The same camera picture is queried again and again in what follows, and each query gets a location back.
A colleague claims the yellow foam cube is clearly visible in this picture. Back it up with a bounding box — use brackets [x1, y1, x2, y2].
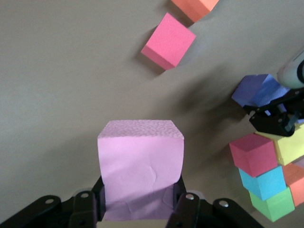
[256, 123, 304, 166]

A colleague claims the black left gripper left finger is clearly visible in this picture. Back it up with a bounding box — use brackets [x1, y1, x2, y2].
[0, 176, 106, 228]

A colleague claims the crimson foam cube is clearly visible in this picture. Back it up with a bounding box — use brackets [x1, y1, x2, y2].
[141, 12, 197, 71]
[228, 133, 278, 178]

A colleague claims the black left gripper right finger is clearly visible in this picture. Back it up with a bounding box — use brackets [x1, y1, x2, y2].
[166, 176, 264, 228]

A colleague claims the green foam cube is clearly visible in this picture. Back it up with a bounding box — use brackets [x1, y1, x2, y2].
[248, 186, 296, 223]

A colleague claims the blue foam cube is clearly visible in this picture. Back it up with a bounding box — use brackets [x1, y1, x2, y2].
[238, 165, 287, 202]

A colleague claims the orange foam cube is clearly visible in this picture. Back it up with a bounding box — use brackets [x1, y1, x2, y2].
[170, 0, 220, 23]
[282, 162, 304, 208]

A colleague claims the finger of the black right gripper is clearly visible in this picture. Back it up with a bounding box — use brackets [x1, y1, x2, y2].
[248, 109, 296, 137]

